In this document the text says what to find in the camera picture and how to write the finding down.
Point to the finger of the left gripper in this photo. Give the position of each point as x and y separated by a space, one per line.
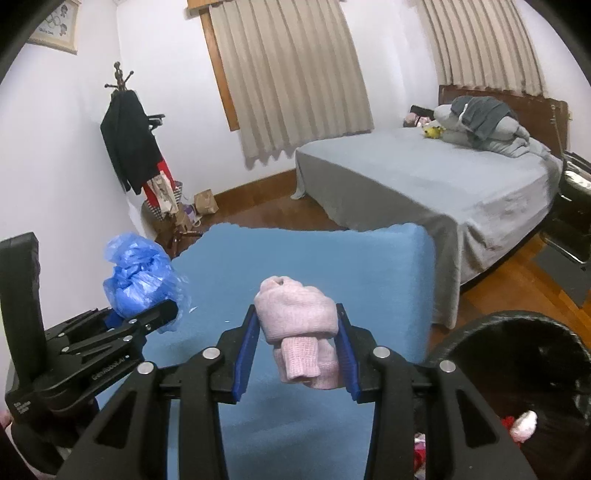
85 325
132 331

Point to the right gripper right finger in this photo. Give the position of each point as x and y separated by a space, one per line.
465 439

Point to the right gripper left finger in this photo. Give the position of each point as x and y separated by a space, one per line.
128 439

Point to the blue plastic bag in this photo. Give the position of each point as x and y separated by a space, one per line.
143 277

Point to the pink knitted sock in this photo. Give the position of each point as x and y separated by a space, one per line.
300 322

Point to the white tissue ball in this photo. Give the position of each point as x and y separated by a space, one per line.
524 427

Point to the red cloth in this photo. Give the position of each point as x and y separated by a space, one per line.
420 453

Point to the black lined trash bin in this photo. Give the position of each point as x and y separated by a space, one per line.
524 361

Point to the blue table cloth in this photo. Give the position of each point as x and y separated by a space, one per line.
385 281

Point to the checkered basket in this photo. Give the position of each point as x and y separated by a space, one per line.
153 210

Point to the wooden coat rack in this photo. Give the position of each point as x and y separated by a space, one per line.
179 231

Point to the brown paper bag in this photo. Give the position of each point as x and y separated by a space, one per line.
205 203

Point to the red hanging garment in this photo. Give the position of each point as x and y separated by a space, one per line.
163 185

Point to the black hanging jacket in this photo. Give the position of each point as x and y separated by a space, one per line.
129 142

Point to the bed with grey sheet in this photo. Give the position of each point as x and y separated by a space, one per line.
476 205

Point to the grey floor mat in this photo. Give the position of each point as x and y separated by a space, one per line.
572 276

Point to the black bedside chair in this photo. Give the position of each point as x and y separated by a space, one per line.
567 226

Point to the yellow plush toy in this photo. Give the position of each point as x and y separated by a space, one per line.
433 130

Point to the grey pillow pile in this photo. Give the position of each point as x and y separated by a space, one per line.
516 146

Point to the dark grey folded blanket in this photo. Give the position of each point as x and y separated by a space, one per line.
485 117

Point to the wooden headboard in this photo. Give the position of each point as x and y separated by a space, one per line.
546 119

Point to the left beige curtain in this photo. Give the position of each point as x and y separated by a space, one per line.
293 73

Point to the beige curtain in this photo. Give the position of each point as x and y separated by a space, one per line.
293 73
481 44

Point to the right beige curtain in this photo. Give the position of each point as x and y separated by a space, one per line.
481 44

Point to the framed wall picture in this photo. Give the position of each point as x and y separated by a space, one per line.
58 29

